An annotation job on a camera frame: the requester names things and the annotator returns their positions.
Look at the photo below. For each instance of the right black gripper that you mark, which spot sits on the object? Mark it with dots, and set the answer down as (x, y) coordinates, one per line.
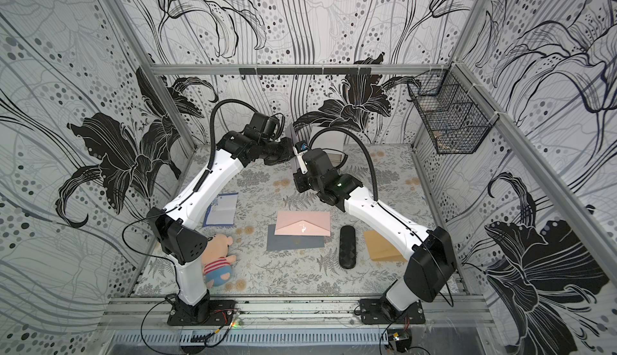
(303, 179)

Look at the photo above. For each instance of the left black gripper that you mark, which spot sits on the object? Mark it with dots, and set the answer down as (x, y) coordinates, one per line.
(283, 150)

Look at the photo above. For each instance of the pink envelope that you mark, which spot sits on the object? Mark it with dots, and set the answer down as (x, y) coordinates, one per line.
(303, 223)

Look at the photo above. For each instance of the tan kraft envelope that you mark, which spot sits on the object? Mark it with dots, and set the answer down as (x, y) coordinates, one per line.
(380, 250)

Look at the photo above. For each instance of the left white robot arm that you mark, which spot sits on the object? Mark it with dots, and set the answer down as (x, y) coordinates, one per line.
(175, 225)

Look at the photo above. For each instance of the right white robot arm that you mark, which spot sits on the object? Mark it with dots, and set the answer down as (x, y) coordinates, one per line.
(429, 253)

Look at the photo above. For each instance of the dark grey envelope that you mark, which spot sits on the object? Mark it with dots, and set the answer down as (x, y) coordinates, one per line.
(291, 242)

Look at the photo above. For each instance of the white mini drawer box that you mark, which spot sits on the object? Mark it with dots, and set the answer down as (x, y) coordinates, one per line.
(332, 142)

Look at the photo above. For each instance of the black remote control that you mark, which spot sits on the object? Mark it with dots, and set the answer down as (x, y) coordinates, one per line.
(348, 247)

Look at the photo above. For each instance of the pig plush toy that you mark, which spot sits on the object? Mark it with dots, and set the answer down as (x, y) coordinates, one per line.
(216, 261)

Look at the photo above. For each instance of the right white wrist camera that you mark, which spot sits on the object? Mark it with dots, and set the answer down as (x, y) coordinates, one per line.
(300, 149)

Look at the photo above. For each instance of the black wall bar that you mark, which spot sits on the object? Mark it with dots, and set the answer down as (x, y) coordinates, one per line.
(305, 71)

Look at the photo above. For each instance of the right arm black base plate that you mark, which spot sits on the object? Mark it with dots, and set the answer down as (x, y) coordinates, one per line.
(373, 311)

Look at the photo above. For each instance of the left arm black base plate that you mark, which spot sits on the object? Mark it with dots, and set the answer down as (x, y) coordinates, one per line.
(206, 312)

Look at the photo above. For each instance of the white slotted cable duct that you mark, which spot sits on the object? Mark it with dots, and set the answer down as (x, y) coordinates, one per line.
(256, 337)

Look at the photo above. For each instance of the black wire basket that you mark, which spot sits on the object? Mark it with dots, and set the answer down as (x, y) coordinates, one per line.
(453, 120)

